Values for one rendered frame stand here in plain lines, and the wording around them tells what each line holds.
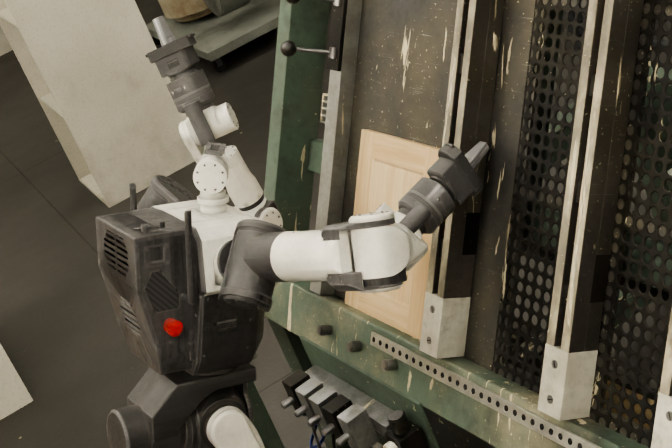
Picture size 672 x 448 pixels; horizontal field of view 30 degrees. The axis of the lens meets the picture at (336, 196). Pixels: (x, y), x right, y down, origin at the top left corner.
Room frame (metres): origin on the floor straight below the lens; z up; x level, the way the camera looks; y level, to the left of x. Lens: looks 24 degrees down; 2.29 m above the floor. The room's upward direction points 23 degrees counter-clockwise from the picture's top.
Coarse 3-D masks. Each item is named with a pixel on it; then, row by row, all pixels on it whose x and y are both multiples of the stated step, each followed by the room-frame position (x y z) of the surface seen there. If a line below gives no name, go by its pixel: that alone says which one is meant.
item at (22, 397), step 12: (0, 348) 4.42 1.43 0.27; (0, 360) 4.41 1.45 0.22; (0, 372) 4.40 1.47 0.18; (12, 372) 4.41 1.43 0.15; (0, 384) 4.40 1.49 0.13; (12, 384) 4.41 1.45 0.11; (0, 396) 4.39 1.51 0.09; (12, 396) 4.40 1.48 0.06; (24, 396) 4.41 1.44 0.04; (0, 408) 4.38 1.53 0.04; (12, 408) 4.39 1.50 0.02
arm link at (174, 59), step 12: (192, 36) 2.66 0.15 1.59; (168, 48) 2.65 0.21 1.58; (180, 48) 2.63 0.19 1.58; (192, 48) 2.66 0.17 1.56; (156, 60) 2.67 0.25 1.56; (168, 60) 2.65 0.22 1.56; (180, 60) 2.64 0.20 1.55; (192, 60) 2.64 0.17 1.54; (168, 72) 2.65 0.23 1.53; (180, 72) 2.63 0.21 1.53; (192, 72) 2.64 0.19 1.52; (204, 72) 2.66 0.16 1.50; (168, 84) 2.64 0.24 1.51; (180, 84) 2.62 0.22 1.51; (192, 84) 2.61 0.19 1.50; (204, 84) 2.63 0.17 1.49; (180, 96) 2.62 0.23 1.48
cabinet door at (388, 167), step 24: (360, 144) 2.64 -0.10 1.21; (384, 144) 2.55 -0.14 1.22; (408, 144) 2.47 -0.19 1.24; (360, 168) 2.62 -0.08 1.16; (384, 168) 2.54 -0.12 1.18; (408, 168) 2.45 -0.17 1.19; (360, 192) 2.60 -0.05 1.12; (384, 192) 2.52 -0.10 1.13; (408, 288) 2.36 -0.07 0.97; (384, 312) 2.42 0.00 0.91; (408, 312) 2.34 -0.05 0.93
